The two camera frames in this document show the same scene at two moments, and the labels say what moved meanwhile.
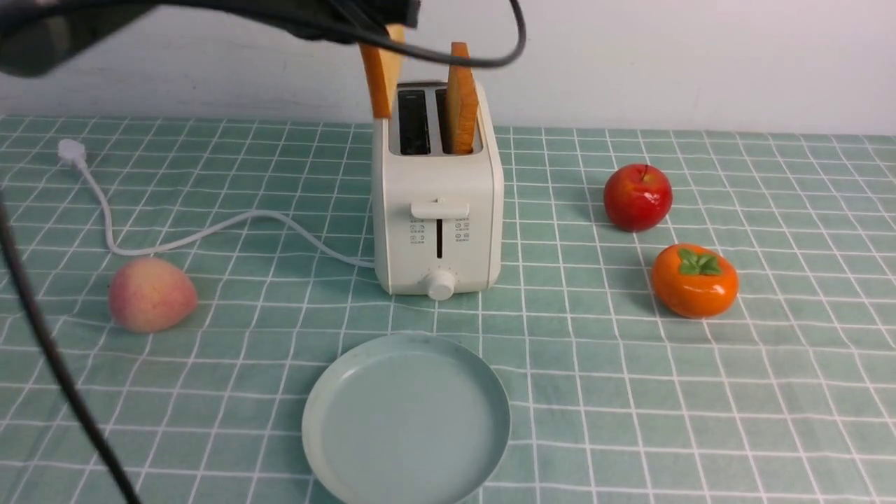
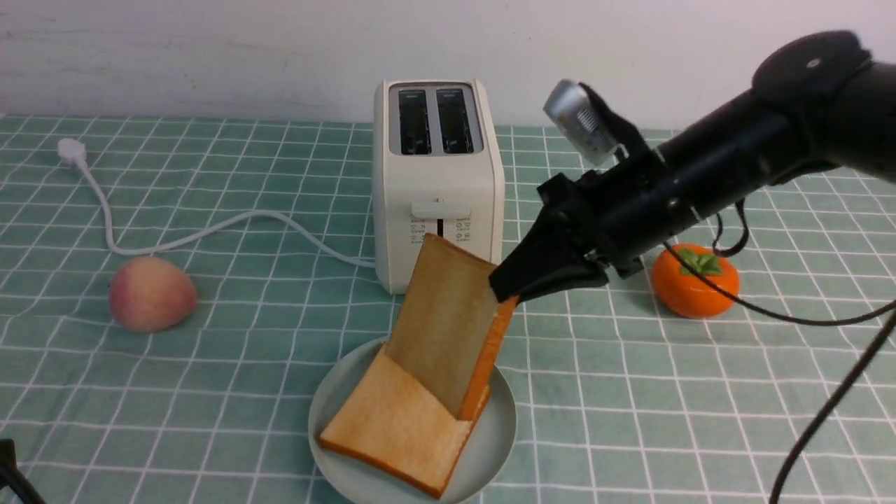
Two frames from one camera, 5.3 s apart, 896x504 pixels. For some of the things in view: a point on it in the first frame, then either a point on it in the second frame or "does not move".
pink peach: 150,294 does not move
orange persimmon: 694,281 does not move
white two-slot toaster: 437,215 does not move
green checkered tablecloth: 681,317 does not move
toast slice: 383,69 → 391,424
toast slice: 462,103 → 447,325
